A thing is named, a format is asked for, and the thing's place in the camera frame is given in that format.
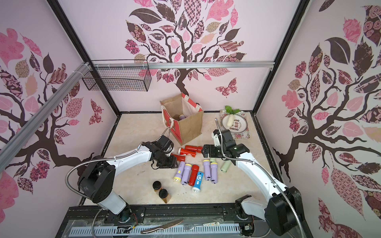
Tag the purple flashlight yellow head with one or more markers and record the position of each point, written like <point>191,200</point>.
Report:
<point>179,173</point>

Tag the aluminium rail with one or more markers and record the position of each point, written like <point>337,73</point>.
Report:
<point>10,150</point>
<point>188,65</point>

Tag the wooden handled knife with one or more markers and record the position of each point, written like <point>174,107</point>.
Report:
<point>162,227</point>

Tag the red flashlight upright row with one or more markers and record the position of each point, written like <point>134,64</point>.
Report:
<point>193,175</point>

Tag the black cap jar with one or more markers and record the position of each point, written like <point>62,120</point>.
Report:
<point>164,195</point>
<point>157,186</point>

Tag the silver fork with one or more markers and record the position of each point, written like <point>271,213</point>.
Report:
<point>188,227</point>

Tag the blue flashlight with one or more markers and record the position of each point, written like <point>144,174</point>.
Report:
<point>197,184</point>

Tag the black wire basket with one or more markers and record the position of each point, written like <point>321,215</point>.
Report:
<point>127,75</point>

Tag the black cap jar front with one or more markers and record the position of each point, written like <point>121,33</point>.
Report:
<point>164,195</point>

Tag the black cap jar rear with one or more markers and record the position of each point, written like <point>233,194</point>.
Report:
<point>157,186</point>

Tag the aluminium rail back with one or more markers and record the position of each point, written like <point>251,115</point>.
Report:
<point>188,65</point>

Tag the red flashlight top right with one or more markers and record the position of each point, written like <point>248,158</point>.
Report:
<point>196,149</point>

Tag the aluminium rail left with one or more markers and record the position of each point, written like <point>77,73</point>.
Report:
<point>10,150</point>

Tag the red flashlight silver head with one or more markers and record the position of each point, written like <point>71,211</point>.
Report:
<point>185,152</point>

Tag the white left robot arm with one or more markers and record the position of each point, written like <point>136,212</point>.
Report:
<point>96,181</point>

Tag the floral plate with radish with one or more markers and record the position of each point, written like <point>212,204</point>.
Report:
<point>235,122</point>

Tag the red and brown tote bag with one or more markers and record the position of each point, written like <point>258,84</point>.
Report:
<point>185,130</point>

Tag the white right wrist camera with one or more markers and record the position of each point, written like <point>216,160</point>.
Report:
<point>216,138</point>

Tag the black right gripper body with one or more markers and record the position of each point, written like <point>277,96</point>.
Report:
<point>209,150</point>

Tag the red flashlight left lying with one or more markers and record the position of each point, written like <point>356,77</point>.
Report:
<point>180,158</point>

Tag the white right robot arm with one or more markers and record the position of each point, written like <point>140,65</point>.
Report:
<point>283,209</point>

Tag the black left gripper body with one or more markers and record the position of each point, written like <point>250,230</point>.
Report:
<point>165,161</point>

